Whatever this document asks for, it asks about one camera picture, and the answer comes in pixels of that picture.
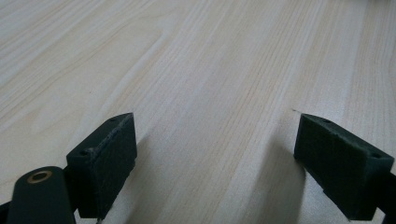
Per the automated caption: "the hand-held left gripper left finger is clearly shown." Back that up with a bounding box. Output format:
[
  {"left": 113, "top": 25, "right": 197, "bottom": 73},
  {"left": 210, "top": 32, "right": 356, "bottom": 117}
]
[{"left": 65, "top": 112, "right": 138, "bottom": 218}]

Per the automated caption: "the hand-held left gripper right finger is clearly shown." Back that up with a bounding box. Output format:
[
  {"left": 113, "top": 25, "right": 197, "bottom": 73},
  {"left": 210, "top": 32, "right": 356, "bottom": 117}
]
[{"left": 293, "top": 113, "right": 395, "bottom": 221}]

